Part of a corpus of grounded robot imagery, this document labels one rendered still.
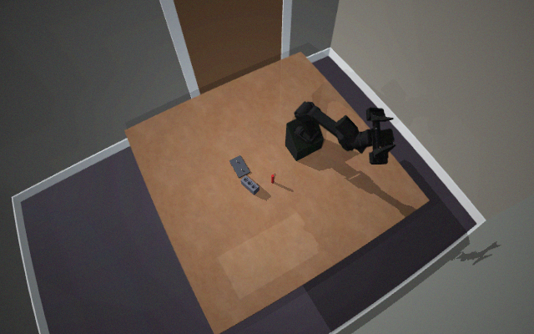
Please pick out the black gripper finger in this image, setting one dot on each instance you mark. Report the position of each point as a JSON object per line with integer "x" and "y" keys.
{"x": 378, "y": 116}
{"x": 383, "y": 153}

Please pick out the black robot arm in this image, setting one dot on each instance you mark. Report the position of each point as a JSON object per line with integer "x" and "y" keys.
{"x": 345, "y": 130}

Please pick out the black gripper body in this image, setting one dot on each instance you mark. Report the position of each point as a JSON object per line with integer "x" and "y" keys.
{"x": 372, "y": 137}

